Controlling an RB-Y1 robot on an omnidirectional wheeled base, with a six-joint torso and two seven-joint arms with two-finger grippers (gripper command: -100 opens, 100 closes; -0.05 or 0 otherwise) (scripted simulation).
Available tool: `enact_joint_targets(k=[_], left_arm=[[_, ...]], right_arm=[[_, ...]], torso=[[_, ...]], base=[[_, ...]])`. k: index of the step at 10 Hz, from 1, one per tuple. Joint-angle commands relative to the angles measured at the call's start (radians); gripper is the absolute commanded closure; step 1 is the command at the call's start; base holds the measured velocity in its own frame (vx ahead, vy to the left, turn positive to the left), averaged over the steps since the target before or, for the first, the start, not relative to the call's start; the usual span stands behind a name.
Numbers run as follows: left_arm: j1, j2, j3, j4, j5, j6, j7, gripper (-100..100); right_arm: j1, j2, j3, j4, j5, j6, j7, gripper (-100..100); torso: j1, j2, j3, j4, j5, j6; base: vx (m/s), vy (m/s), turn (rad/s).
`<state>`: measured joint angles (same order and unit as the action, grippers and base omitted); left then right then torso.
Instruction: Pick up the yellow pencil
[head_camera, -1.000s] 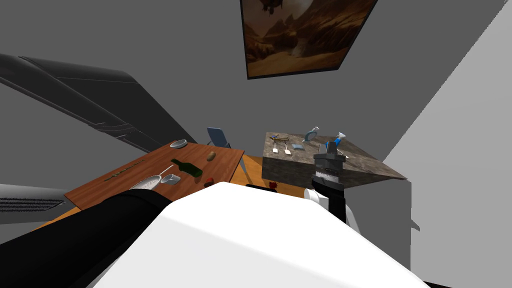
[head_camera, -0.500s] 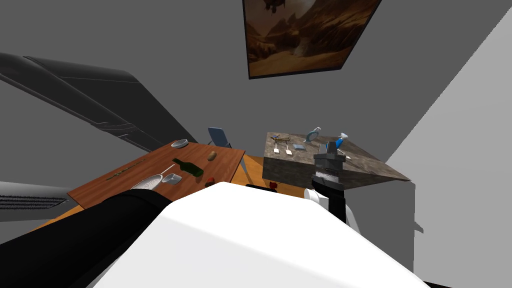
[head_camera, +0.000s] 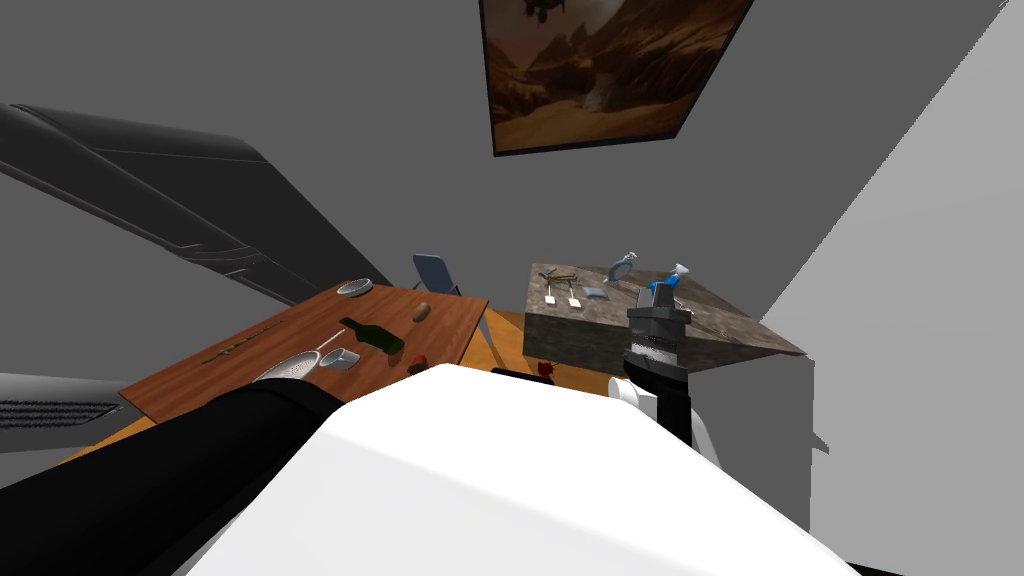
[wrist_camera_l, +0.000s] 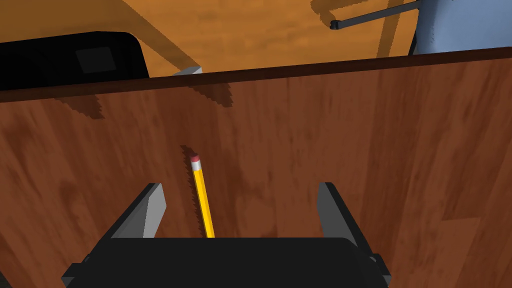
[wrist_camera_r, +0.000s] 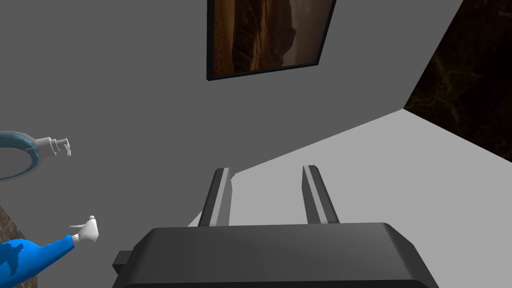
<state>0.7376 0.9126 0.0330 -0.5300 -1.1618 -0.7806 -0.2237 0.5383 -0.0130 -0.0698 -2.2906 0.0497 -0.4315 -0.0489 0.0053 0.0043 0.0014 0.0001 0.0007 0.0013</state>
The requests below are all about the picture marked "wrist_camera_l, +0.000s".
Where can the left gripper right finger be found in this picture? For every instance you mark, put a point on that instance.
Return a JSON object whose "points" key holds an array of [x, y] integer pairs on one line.
{"points": [[335, 218]]}

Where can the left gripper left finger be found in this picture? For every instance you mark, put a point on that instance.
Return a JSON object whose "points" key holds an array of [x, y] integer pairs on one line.
{"points": [[150, 214]]}

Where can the yellow pencil with eraser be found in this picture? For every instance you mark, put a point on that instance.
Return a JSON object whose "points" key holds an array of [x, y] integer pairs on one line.
{"points": [[202, 198]]}

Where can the brown wooden table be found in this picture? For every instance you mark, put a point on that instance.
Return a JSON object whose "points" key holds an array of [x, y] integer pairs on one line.
{"points": [[360, 152]]}

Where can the blue chair with black legs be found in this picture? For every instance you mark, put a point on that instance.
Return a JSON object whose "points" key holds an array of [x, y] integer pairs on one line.
{"points": [[452, 26]]}

